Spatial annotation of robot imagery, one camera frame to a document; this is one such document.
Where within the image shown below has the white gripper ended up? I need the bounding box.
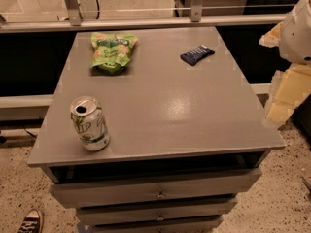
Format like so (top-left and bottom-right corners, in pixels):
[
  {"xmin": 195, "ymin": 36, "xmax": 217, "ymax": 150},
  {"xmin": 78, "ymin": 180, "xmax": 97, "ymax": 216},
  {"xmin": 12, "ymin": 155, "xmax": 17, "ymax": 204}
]
[{"xmin": 259, "ymin": 0, "xmax": 311, "ymax": 128}]

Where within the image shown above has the dark blue rxbar wrapper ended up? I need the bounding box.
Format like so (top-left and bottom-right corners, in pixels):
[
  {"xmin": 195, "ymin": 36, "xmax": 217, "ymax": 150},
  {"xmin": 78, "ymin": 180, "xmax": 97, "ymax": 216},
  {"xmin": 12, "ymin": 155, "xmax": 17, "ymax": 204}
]
[{"xmin": 180, "ymin": 45, "xmax": 215, "ymax": 66}]

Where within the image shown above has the green rice chip bag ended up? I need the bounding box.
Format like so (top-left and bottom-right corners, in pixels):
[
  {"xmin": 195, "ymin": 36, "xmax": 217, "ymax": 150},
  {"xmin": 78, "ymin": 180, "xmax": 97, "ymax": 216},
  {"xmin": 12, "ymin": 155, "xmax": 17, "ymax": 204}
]
[{"xmin": 90, "ymin": 32, "xmax": 138, "ymax": 76}]

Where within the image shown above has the bottom grey drawer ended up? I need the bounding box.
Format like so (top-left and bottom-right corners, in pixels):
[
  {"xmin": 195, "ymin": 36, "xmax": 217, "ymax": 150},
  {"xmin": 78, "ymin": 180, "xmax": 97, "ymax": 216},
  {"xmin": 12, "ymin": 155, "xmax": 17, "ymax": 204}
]
[{"xmin": 93, "ymin": 216, "xmax": 223, "ymax": 233}]

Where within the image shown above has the grey drawer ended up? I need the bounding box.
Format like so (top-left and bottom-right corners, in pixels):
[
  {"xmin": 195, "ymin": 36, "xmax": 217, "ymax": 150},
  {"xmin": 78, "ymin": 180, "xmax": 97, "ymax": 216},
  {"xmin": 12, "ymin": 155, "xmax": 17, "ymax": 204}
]
[
  {"xmin": 93, "ymin": 216, "xmax": 223, "ymax": 233},
  {"xmin": 77, "ymin": 198, "xmax": 237, "ymax": 225},
  {"xmin": 51, "ymin": 168, "xmax": 261, "ymax": 208}
]

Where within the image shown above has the green white soda can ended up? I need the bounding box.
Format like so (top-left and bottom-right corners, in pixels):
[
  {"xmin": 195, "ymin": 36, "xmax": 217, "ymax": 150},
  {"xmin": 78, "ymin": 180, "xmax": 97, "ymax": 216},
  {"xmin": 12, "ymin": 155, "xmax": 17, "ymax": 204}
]
[{"xmin": 70, "ymin": 96, "xmax": 110, "ymax": 151}]

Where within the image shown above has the middle grey drawer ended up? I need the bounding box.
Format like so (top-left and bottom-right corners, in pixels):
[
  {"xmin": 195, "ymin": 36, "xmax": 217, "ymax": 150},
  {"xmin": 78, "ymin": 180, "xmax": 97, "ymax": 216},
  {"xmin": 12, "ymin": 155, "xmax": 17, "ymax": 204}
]
[{"xmin": 77, "ymin": 198, "xmax": 237, "ymax": 225}]

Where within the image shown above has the grey metal railing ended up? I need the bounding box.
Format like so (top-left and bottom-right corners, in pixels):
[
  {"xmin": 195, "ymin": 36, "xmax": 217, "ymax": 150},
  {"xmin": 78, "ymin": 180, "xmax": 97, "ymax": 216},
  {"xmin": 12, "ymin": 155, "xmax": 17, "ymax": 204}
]
[{"xmin": 0, "ymin": 0, "xmax": 298, "ymax": 33}]

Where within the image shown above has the top grey drawer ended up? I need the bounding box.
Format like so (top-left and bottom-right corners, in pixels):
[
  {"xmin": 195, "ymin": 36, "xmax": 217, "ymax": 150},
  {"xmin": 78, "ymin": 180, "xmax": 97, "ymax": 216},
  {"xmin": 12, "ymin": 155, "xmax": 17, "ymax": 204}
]
[{"xmin": 51, "ymin": 168, "xmax": 261, "ymax": 208}]

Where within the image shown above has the black white sneaker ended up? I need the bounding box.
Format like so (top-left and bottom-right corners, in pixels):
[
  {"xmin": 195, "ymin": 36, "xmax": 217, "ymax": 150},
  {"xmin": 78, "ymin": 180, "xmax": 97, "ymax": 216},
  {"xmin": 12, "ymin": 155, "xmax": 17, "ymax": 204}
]
[{"xmin": 17, "ymin": 209, "xmax": 43, "ymax": 233}]

